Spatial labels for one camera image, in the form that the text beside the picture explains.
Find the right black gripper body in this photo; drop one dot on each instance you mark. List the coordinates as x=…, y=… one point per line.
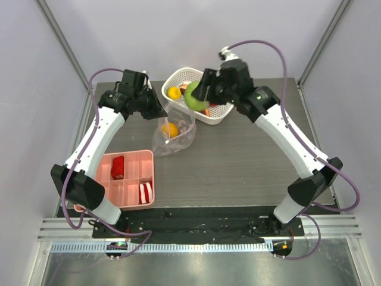
x=206, y=86

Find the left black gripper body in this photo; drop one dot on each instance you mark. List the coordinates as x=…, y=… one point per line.
x=148, y=105

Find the green fake lettuce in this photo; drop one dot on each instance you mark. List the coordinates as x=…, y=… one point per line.
x=191, y=101

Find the clear pink zip top bag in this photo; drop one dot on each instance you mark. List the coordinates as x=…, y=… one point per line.
x=184, y=119

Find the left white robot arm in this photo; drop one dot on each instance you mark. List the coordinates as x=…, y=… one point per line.
x=75, y=179

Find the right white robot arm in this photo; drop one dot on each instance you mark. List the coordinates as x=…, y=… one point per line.
x=315, y=170

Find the orange fake fruit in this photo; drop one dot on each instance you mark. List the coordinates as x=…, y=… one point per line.
x=170, y=130

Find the red plush fake food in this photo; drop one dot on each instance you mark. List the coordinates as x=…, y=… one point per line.
x=117, y=168

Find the red white striped fake food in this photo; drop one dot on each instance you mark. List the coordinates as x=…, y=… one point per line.
x=146, y=193

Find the white perforated plastic basket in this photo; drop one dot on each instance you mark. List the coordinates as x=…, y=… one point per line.
x=186, y=79

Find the pink divided organizer tray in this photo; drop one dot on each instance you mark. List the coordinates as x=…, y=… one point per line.
x=138, y=169

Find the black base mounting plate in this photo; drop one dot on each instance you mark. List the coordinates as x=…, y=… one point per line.
x=199, y=230

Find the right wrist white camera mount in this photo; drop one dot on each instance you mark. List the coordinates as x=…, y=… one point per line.
x=227, y=55

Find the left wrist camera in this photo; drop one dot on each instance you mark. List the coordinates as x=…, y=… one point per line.
x=133, y=82

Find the right aluminium corner post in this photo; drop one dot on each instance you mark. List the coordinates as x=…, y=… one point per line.
x=328, y=33

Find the aluminium corner post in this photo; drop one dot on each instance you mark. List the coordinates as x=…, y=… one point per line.
x=60, y=37
x=328, y=33

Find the left aluminium corner post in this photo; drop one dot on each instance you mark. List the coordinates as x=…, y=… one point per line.
x=60, y=37

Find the aluminium front rail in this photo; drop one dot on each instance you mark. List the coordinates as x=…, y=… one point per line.
x=326, y=226

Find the slotted grey cable duct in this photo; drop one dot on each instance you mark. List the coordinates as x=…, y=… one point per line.
x=115, y=247

